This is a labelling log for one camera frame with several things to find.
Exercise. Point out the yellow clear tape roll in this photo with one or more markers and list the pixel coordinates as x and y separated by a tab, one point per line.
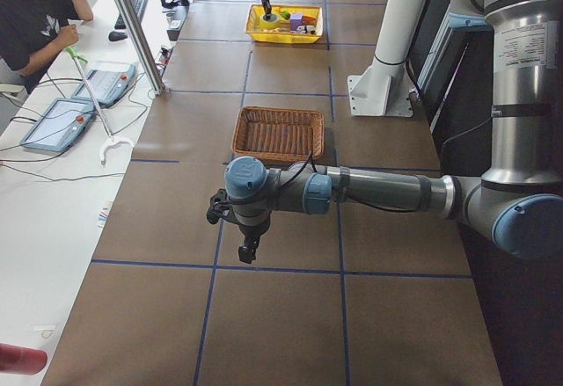
269	22

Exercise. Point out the yellow plastic woven basket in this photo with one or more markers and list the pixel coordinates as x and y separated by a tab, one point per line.
310	32

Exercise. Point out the brown wicker basket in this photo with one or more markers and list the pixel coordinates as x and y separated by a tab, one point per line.
279	135

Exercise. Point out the purple toy block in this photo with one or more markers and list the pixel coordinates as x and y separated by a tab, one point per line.
295	21

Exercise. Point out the black keyboard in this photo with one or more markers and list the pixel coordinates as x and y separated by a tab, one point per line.
139	7

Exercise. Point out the black computer mouse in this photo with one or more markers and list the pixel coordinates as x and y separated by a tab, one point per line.
114	36

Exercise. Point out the far teach pendant tablet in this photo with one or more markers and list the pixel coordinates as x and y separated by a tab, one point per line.
109	80

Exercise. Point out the teach pendant tablet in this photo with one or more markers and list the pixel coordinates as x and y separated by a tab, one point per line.
109	80
60	126

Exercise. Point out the white reacher grabber stick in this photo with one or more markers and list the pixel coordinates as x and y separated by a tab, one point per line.
112	139

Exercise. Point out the near teach pendant tablet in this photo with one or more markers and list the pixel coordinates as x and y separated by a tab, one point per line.
60	126

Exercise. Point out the person in black shirt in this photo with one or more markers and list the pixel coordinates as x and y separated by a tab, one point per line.
35	32

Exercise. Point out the red cylinder object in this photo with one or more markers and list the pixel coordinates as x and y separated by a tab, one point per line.
22	360

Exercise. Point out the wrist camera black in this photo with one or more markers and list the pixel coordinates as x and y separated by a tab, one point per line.
218	205

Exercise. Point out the aluminium frame post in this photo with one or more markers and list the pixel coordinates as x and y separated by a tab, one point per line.
141	45

